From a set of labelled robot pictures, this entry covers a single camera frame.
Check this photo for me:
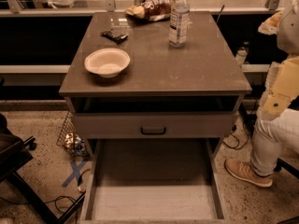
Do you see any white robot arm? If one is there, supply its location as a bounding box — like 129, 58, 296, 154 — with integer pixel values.
257, 0, 299, 120

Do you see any grey drawer cabinet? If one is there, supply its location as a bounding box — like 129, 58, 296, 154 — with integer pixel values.
58, 10, 253, 224

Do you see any white paper bowl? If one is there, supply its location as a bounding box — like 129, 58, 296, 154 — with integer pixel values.
84, 49, 131, 78

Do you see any open lower drawer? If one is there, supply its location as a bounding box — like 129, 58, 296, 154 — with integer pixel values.
79, 139, 229, 224

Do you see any person in white trousers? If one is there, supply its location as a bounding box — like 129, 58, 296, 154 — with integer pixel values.
249, 107, 299, 176

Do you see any wire mesh waste basket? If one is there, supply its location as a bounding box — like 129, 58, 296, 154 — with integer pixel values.
56, 112, 90, 159

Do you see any black office chair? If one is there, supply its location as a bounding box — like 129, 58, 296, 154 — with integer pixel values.
0, 115, 85, 224

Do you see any closed drawer with handle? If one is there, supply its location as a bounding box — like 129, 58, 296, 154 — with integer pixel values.
72, 113, 237, 139

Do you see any small bottle behind cabinet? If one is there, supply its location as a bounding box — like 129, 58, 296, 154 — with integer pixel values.
235, 41, 249, 66

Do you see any tan sneaker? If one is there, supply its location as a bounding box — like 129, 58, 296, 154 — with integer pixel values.
224, 159, 273, 188

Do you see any brown chip bag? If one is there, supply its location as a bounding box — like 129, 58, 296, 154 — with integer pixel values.
125, 0, 173, 21

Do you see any black floor cable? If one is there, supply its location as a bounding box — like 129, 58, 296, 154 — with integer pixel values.
0, 194, 82, 217

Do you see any clear plastic water bottle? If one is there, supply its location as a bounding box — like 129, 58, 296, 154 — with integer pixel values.
168, 0, 190, 48

